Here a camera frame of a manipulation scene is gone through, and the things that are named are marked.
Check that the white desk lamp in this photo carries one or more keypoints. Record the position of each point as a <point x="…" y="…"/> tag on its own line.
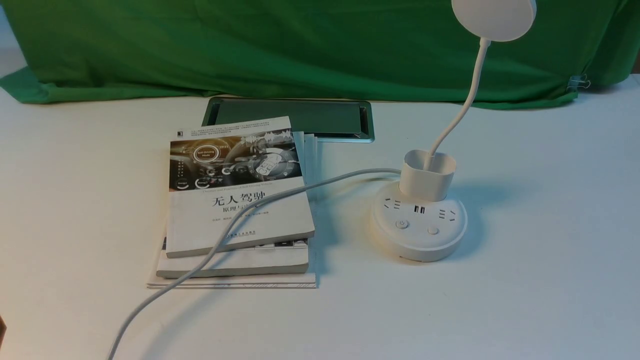
<point x="416" y="218"/>

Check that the thin white bottom booklet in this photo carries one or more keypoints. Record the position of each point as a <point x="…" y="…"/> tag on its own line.
<point x="235" y="283"/>

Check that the green backdrop cloth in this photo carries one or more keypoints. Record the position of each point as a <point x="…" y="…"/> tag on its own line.
<point x="380" y="50"/>

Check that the white middle book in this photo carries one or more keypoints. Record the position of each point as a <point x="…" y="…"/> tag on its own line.
<point x="213" y="180"/>

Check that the white self-driving book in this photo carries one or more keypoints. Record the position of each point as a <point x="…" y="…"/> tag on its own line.
<point x="218" y="174"/>

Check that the metal binder clip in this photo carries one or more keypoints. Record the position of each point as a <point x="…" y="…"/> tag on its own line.
<point x="578" y="82"/>

